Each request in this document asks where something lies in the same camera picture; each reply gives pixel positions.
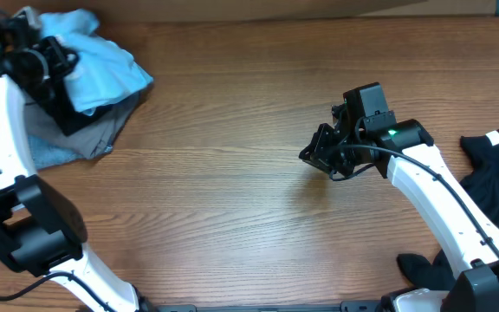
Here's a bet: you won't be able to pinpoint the light blue printed t-shirt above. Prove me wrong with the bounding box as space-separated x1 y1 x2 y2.
40 9 153 115

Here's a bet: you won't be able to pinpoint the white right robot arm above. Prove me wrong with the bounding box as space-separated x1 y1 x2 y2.
299 82 499 311

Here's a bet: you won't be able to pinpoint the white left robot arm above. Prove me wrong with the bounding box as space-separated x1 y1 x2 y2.
0 7 152 311

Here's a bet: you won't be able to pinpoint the black clothes pile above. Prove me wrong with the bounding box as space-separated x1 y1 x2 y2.
396 129 499 290

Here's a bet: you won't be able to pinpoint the folded black garment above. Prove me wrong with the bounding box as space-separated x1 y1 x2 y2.
36 97 116 137

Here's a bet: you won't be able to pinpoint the folded blue jeans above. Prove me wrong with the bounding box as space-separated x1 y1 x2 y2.
26 133 114 171

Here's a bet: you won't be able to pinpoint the folded grey garment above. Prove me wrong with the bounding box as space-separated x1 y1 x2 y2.
24 93 140 159

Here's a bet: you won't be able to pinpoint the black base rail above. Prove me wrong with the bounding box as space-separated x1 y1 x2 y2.
155 300 383 312

